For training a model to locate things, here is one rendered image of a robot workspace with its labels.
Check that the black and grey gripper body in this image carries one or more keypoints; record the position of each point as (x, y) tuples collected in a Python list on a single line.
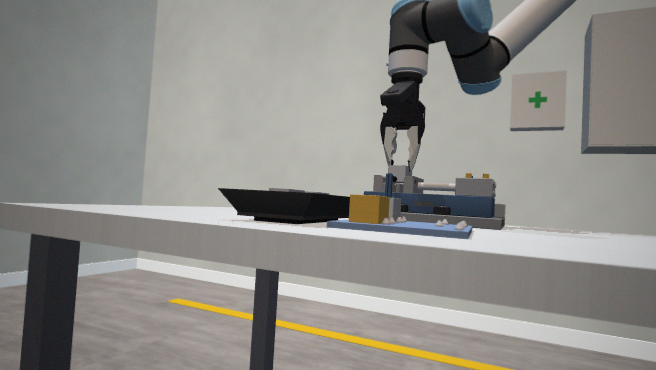
[(402, 115)]

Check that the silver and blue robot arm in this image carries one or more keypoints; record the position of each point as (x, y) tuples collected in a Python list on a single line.
[(464, 26)]

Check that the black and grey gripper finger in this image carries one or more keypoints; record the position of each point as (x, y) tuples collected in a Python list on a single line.
[(415, 134), (388, 135)]

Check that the yellow brass block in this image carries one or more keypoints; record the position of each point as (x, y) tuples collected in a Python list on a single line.
[(368, 208)]

